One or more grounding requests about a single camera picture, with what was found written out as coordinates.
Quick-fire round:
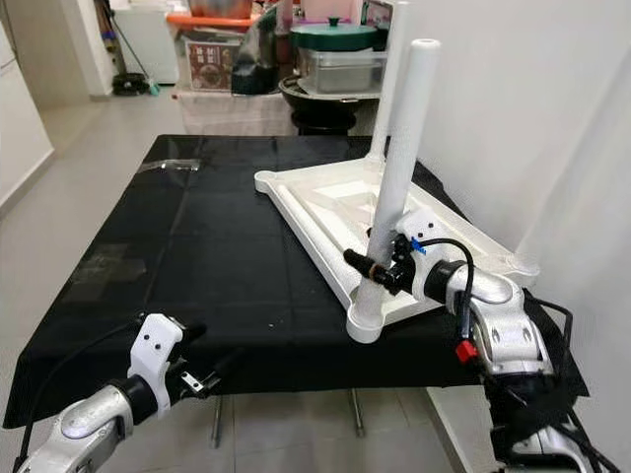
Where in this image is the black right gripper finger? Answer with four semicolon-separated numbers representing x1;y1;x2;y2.
342;249;402;291

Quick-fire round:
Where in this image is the black table cloth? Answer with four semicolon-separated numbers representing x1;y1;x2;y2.
2;135;592;431

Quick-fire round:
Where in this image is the white plastic table top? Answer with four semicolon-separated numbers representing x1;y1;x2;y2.
254;156;543;345

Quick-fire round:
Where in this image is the black round wok stand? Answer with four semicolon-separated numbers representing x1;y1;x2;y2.
278;77;386;135

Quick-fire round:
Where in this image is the crinkled clear tape strip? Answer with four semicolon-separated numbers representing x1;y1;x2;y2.
136;158;199;174

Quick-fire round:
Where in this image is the clear plastic container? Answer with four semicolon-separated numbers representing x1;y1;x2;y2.
296;47;391;96

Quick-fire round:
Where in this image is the bench with white lace cloth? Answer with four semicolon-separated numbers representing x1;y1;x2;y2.
177;89;293;137

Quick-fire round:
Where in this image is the green pot with lid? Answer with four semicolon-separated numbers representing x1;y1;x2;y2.
291;17;382;51

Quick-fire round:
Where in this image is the black plastic bag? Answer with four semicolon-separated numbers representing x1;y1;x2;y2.
232;8;283;98

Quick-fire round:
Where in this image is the black floor mop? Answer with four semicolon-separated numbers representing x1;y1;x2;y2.
104;0;160;98

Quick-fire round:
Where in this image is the dark framed picture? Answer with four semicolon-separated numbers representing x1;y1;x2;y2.
360;0;396;41

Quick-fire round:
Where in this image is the white box with pink lid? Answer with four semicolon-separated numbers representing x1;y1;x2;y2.
301;0;352;21

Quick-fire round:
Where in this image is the white cabinet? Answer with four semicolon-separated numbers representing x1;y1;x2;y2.
113;5;177;86

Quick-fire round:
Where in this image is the steel pot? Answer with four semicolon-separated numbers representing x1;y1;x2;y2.
187;0;253;19

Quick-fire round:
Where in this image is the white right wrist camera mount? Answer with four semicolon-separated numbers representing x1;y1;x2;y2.
392;207;442;289

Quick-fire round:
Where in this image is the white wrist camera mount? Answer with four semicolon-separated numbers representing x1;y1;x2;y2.
128;313;184;397
392;207;442;289

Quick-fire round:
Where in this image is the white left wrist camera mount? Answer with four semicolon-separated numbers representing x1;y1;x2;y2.
128;313;184;397

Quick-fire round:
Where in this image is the metal folding table frame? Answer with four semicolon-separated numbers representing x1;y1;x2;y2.
210;389;367;450

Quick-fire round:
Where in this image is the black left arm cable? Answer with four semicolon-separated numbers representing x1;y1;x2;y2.
15;320;140;466

